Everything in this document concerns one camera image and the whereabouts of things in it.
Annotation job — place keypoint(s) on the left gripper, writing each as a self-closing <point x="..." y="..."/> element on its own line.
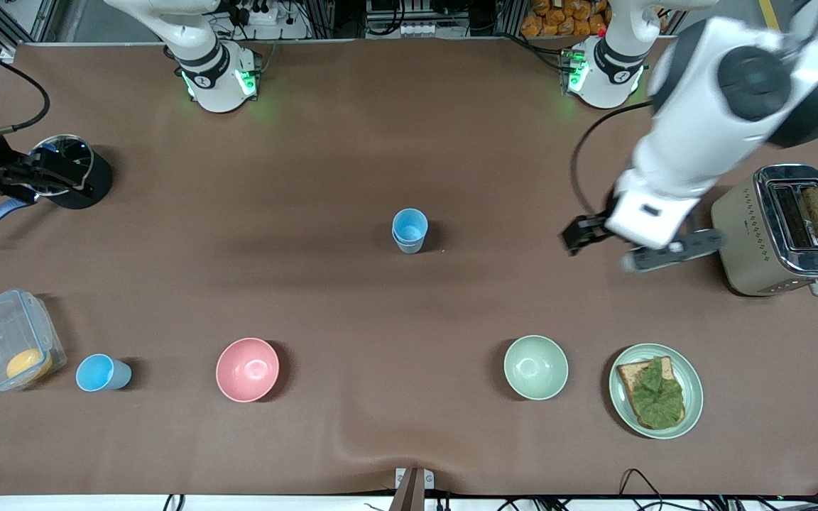
<point x="589" y="230"/>

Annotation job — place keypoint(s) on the blue plastic cup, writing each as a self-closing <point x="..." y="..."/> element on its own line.
<point x="96" y="372"/>
<point x="409" y="248"/>
<point x="409" y="223"/>

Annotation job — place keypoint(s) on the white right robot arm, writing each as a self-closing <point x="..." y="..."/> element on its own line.
<point x="221" y="74"/>

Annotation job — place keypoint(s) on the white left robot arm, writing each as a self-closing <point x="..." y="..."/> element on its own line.
<point x="693" y="128"/>

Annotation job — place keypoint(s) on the black cylindrical pot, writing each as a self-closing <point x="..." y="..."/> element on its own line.
<point x="96" y="184"/>

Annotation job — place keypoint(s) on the light green bowl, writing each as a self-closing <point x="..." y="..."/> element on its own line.
<point x="535" y="367"/>

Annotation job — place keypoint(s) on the toast slice under lettuce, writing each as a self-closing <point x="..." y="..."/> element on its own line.
<point x="629" y="376"/>

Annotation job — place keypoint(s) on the beige and chrome toaster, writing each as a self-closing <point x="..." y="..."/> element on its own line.
<point x="746" y="241"/>

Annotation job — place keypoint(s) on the green lettuce leaf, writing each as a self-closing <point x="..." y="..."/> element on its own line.
<point x="659" y="397"/>

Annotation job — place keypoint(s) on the light green plate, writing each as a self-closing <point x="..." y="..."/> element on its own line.
<point x="693" y="383"/>

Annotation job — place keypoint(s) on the orange round food piece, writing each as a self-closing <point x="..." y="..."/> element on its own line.
<point x="28" y="364"/>

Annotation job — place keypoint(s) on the bag of orange buns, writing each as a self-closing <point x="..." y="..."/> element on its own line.
<point x="558" y="18"/>

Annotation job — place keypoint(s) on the brown table cover cloth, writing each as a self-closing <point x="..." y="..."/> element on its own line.
<point x="352" y="312"/>

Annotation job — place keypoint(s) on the white power strip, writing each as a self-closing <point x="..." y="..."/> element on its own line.
<point x="267" y="14"/>

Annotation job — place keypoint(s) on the pink bowl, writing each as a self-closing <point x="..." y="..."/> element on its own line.
<point x="247" y="369"/>

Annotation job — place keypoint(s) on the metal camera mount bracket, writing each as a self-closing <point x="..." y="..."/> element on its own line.
<point x="412" y="490"/>

